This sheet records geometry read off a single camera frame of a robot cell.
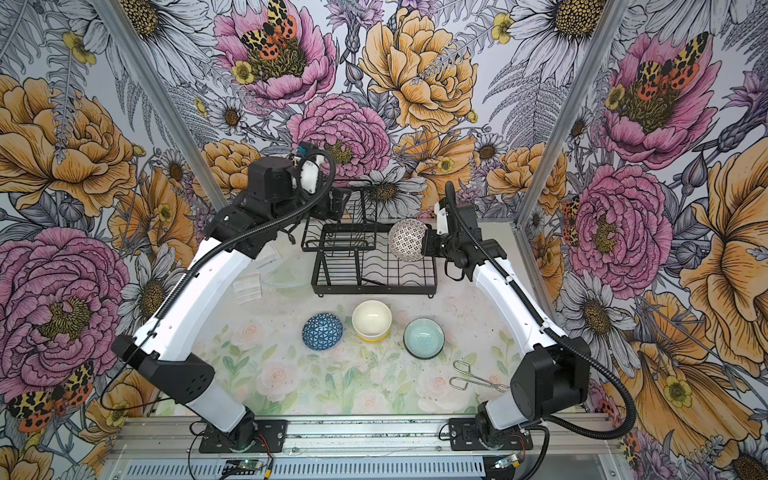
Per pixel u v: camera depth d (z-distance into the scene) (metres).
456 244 0.61
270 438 0.74
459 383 0.83
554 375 0.42
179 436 0.76
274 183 0.49
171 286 0.92
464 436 0.73
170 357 0.42
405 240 0.84
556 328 0.45
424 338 0.87
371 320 0.90
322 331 0.92
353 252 0.87
